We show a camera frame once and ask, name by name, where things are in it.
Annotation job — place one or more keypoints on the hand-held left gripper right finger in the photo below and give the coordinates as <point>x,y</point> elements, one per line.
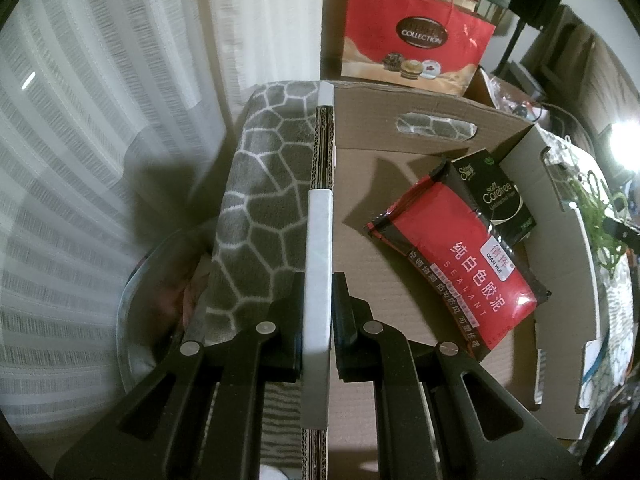
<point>340,320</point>

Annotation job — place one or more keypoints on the grey honeycomb pattern blanket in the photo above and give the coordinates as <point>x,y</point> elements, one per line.
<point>260,185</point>

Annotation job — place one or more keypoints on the patterned table cloth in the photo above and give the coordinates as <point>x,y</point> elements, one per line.
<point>620,310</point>

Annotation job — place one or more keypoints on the bright lamp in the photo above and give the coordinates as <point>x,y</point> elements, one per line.
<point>625,142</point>

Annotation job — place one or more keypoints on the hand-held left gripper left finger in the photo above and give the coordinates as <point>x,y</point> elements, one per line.
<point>298,320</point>

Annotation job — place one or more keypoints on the red sealant packet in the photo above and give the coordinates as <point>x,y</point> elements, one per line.
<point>450,240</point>

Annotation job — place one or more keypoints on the black pad packet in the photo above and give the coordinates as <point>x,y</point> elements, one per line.
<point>500,195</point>

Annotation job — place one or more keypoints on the clear round container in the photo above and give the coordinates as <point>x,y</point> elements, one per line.
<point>150,285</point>

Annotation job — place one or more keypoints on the red chocolate gift bag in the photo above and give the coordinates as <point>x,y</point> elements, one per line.
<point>375,25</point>

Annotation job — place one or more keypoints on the white striped curtain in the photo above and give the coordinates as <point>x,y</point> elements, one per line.
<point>100,110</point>

